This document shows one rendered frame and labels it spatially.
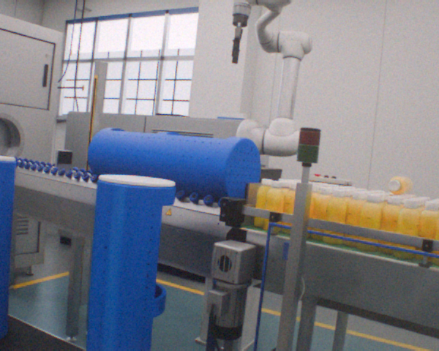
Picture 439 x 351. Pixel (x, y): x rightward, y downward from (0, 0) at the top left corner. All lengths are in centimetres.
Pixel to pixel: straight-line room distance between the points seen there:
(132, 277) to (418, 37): 384
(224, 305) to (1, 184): 120
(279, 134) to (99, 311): 139
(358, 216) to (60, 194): 163
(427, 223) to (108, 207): 102
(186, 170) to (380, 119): 304
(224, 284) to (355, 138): 332
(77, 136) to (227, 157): 313
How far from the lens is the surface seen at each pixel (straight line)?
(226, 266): 142
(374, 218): 139
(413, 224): 137
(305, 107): 470
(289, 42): 259
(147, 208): 144
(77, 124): 467
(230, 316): 148
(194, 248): 181
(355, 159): 453
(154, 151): 192
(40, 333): 241
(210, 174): 170
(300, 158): 123
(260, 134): 244
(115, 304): 153
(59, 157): 265
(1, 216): 216
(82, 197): 231
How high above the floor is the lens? 116
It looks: 3 degrees down
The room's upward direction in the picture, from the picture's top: 6 degrees clockwise
